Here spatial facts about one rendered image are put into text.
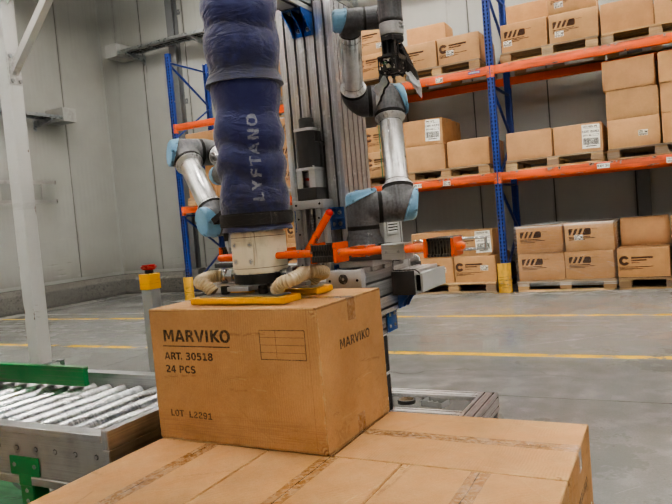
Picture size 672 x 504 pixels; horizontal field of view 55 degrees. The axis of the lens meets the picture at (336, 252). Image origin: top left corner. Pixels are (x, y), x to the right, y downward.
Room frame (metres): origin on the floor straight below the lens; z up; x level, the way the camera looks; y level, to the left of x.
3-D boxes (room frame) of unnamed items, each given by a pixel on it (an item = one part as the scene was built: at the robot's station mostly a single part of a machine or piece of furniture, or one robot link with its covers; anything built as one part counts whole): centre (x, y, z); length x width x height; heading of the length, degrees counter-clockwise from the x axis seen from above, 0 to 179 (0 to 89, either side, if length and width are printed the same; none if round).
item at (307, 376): (2.01, 0.23, 0.74); 0.60 x 0.40 x 0.40; 61
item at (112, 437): (2.18, 0.56, 0.58); 0.70 x 0.03 x 0.06; 152
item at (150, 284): (2.89, 0.84, 0.50); 0.07 x 0.07 x 1.00; 62
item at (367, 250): (2.01, 0.01, 1.08); 0.93 x 0.30 x 0.04; 61
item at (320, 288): (2.09, 0.19, 0.97); 0.34 x 0.10 x 0.05; 61
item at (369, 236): (2.36, -0.11, 1.09); 0.15 x 0.15 x 0.10
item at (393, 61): (2.05, -0.23, 1.66); 0.09 x 0.08 x 0.12; 153
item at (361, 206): (2.36, -0.11, 1.20); 0.13 x 0.12 x 0.14; 89
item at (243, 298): (1.92, 0.28, 0.97); 0.34 x 0.10 x 0.05; 61
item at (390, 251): (1.78, -0.17, 1.07); 0.07 x 0.07 x 0.04; 61
